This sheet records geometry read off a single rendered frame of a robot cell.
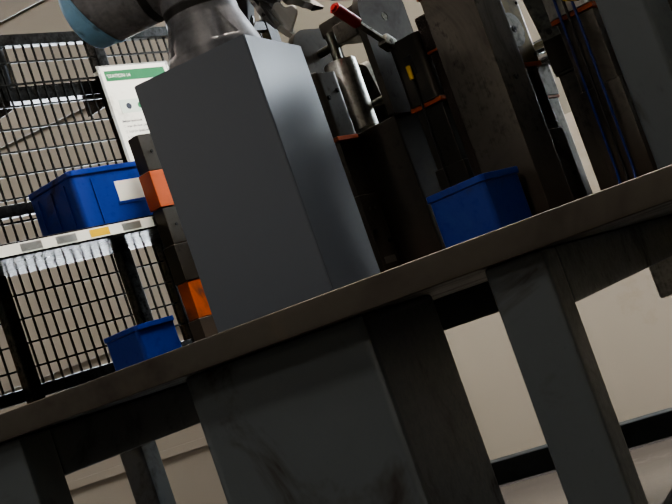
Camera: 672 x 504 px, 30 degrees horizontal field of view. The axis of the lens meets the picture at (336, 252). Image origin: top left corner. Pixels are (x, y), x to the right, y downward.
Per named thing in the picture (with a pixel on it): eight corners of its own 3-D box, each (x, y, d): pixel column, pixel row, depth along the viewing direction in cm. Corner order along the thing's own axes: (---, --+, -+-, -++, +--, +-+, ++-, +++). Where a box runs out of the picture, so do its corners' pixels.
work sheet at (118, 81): (206, 174, 315) (166, 60, 317) (136, 187, 298) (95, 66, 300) (201, 177, 316) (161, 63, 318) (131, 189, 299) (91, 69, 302)
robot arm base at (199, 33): (237, 41, 184) (215, -21, 185) (154, 81, 190) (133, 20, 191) (281, 50, 198) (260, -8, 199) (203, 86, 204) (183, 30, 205)
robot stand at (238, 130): (335, 294, 178) (243, 33, 181) (219, 337, 186) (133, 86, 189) (384, 282, 197) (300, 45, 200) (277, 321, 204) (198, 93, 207)
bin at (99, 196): (194, 208, 283) (175, 154, 284) (87, 229, 260) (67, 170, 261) (150, 230, 294) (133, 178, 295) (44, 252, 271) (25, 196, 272)
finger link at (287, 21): (304, 25, 232) (278, -10, 235) (289, 48, 236) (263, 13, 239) (316, 24, 234) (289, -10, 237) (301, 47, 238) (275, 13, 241)
